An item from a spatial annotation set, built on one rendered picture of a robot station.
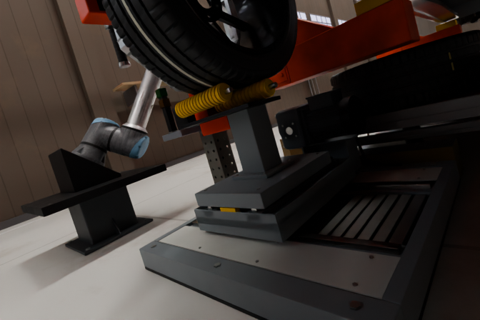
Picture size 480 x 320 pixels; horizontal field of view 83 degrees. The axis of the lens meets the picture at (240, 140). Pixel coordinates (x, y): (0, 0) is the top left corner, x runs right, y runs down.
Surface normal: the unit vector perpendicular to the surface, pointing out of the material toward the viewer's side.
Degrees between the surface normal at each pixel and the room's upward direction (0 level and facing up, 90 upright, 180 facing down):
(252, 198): 90
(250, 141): 90
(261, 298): 90
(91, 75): 90
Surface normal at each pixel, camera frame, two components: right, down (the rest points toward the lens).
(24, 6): 0.70, -0.15
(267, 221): -0.67, 0.25
